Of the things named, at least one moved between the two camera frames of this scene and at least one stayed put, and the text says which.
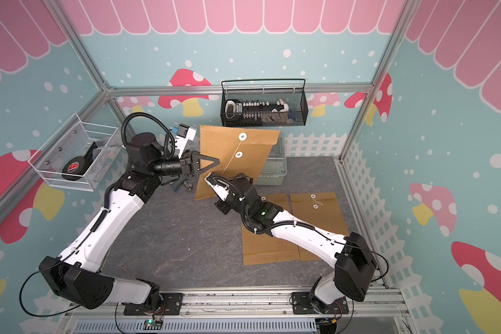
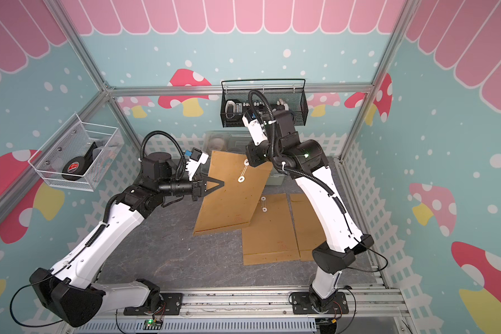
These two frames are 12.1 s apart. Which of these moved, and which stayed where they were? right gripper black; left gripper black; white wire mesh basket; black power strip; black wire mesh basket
Moved: right gripper black; left gripper black
Stayed: white wire mesh basket; black wire mesh basket; black power strip
